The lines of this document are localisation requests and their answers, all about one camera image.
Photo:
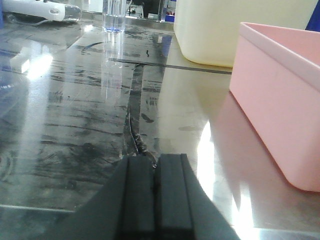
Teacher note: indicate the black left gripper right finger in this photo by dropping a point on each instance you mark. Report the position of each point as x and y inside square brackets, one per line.
[183, 210]

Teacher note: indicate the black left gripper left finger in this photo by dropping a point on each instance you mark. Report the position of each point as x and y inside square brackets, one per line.
[121, 210]

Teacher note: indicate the pink plastic bin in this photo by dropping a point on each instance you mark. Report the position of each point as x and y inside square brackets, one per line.
[276, 82]

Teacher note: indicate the cream plastic bin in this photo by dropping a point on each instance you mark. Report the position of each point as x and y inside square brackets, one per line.
[207, 30]

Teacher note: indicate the clear water bottle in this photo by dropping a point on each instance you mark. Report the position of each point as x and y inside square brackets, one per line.
[113, 15]

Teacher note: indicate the white handheld device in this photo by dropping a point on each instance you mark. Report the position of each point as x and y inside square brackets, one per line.
[47, 9]

